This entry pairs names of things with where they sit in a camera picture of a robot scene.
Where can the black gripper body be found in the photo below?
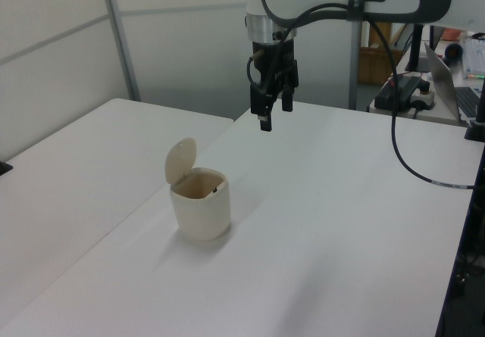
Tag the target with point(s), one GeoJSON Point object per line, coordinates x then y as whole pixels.
{"type": "Point", "coordinates": [271, 58]}

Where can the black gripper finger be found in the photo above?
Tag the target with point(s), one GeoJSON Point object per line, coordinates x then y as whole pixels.
{"type": "Point", "coordinates": [290, 85]}
{"type": "Point", "coordinates": [263, 100]}

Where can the small beige bin with lid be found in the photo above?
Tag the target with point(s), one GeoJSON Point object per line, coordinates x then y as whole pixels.
{"type": "Point", "coordinates": [202, 216]}

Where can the black power supply box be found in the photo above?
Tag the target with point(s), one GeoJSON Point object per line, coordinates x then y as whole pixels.
{"type": "Point", "coordinates": [399, 89]}

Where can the black monitor stand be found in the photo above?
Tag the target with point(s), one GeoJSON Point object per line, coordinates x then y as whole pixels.
{"type": "Point", "coordinates": [416, 49]}

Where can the emergency stop button box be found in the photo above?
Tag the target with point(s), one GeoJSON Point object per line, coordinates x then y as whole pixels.
{"type": "Point", "coordinates": [425, 94]}

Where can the silver laptop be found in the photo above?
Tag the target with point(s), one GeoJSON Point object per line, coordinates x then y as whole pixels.
{"type": "Point", "coordinates": [441, 79]}

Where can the dark blue round object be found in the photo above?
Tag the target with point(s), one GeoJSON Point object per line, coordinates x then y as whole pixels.
{"type": "Point", "coordinates": [453, 52]}

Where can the black clamped stand pole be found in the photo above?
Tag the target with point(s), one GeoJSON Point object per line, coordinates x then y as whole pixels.
{"type": "Point", "coordinates": [480, 117]}

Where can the grey metal partition post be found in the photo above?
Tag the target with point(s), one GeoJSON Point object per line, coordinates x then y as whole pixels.
{"type": "Point", "coordinates": [355, 68]}
{"type": "Point", "coordinates": [123, 49]}

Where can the black table side frame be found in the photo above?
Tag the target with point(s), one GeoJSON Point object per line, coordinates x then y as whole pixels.
{"type": "Point", "coordinates": [475, 216]}

